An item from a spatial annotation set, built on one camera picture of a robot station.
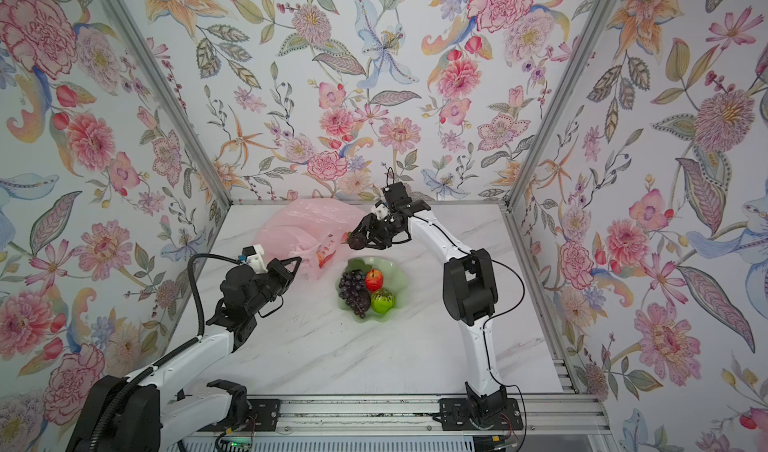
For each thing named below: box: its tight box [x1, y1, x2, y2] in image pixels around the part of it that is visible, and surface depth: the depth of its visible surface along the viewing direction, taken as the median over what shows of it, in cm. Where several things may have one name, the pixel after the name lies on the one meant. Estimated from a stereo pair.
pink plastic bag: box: [253, 198, 368, 280], surface depth 104 cm
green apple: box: [371, 288, 396, 315], surface depth 90 cm
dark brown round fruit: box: [348, 234, 367, 250], surface depth 90 cm
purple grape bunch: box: [338, 269, 371, 319], surface depth 90 cm
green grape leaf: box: [345, 257, 373, 273], surface depth 97 cm
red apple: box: [365, 268, 384, 293], surface depth 95 cm
